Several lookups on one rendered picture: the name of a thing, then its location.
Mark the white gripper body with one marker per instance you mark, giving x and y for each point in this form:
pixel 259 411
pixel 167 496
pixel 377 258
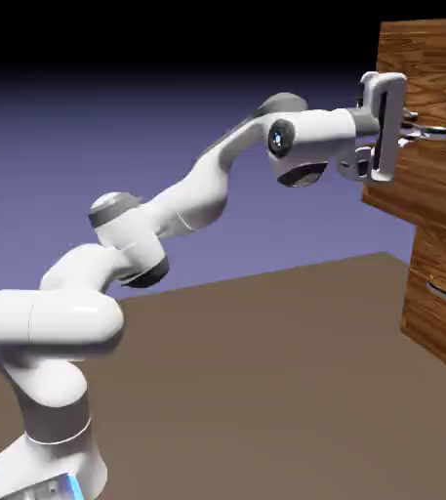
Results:
pixel 392 117

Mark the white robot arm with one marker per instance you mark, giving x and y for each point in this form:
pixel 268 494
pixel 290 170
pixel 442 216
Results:
pixel 191 203

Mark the wooden drawer front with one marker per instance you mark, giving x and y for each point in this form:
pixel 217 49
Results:
pixel 437 328
pixel 437 179

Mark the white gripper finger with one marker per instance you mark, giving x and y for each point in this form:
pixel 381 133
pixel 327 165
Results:
pixel 410 114
pixel 405 142

